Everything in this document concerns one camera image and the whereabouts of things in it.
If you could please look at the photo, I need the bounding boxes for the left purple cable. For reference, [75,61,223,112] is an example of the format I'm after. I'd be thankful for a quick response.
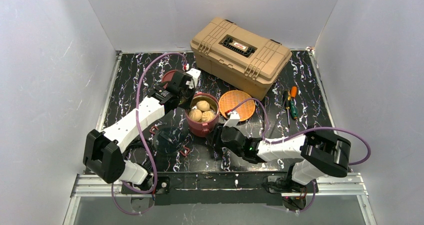
[110,52,189,217]

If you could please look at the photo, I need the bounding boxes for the steamed bun front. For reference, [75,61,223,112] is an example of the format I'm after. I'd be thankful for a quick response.
[188,108,203,122]

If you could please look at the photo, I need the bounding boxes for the tan plastic toolbox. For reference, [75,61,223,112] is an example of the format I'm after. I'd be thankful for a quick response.
[190,17,292,101]

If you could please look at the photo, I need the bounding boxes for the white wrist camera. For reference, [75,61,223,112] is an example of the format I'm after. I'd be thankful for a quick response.
[224,110,241,128]
[184,64,201,90]

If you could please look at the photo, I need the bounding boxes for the red steel lunch bowl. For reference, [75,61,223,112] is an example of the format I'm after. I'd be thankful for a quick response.
[185,92,220,138]

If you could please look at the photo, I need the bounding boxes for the red lunch box clip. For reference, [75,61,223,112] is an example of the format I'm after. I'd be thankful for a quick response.
[179,146,191,157]

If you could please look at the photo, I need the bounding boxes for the dark transparent round lid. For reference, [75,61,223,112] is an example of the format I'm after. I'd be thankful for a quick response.
[152,126,186,155]

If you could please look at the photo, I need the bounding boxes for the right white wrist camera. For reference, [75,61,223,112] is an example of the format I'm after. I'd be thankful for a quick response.
[224,110,241,128]

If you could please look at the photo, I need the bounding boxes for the orange green screwdriver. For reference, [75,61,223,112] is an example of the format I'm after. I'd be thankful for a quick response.
[290,86,298,120]

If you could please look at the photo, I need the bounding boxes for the steamed bun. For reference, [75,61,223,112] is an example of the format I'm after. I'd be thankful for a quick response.
[188,108,203,122]
[200,110,216,123]
[196,100,211,112]

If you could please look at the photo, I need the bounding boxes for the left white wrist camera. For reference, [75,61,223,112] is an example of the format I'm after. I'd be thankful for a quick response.
[184,64,201,90]

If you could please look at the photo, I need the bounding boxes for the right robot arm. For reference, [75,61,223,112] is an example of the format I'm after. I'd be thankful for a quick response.
[206,123,351,186]

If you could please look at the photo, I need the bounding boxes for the red round lid rear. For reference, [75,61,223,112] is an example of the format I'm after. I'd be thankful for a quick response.
[161,69,177,89]

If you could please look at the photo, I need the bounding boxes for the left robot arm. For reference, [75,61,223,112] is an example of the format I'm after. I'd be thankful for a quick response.
[82,68,201,185]

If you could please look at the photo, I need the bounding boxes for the coiled black cable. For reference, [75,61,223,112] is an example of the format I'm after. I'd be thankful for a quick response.
[120,140,158,176]

